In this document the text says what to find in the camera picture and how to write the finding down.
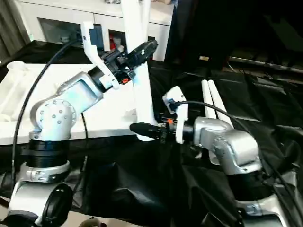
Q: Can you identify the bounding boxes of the white plastic table top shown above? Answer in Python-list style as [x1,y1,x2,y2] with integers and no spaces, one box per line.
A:
[0,61,157,145]

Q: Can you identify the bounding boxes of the black mat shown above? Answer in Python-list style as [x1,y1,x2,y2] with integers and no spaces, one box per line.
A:
[0,40,303,227]

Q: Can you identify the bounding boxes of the white cabinet with glass doors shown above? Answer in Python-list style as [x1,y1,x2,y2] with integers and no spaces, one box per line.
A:
[14,0,173,62]

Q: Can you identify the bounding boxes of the grey window curtain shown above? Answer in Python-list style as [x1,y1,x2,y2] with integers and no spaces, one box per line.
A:
[0,0,29,62]

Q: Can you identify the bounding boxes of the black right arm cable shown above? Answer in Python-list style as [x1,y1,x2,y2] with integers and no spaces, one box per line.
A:
[178,101,303,199]

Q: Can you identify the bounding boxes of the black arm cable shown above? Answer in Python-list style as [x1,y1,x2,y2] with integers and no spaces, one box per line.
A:
[178,101,303,199]
[12,38,86,187]

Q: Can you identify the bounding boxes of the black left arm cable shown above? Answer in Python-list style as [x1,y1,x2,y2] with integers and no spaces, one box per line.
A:
[12,38,86,187]

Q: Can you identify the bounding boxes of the grey metal rail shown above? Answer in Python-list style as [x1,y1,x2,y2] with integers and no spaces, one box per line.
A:
[230,56,303,72]

